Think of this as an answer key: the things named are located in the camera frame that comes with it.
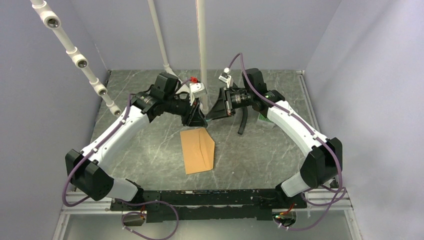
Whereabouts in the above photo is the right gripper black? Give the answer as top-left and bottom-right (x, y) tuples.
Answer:
(207, 86), (255, 120)

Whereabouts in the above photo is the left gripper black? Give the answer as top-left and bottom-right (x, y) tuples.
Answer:
(163, 92), (207, 128)

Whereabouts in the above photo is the brown paper envelope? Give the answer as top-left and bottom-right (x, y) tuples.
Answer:
(180, 128), (215, 175)

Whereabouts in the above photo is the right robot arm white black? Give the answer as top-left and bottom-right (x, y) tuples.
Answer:
(206, 67), (343, 208)

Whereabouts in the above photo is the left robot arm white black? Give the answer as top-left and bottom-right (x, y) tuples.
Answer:
(62, 72), (208, 210)

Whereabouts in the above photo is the black foam tube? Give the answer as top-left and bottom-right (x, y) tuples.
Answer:
(237, 107), (248, 135)

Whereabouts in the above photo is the green white small box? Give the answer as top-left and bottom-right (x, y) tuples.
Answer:
(256, 114), (275, 129)

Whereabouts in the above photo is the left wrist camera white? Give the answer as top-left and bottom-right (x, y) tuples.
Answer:
(188, 77), (207, 106)

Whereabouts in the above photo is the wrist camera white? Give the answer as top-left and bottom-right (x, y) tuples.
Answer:
(188, 77), (207, 106)
(218, 67), (234, 89)

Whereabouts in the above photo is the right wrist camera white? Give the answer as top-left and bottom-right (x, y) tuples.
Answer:
(218, 67), (234, 89)

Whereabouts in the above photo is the aluminium frame rail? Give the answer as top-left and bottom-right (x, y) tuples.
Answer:
(295, 70), (324, 134)

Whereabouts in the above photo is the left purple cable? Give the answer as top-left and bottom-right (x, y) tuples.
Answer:
(61, 78), (195, 208)

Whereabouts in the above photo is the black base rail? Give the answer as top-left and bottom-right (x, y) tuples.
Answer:
(109, 188), (307, 223)

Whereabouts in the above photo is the white PVC pipe frame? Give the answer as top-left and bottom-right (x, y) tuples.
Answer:
(30, 0), (210, 117)

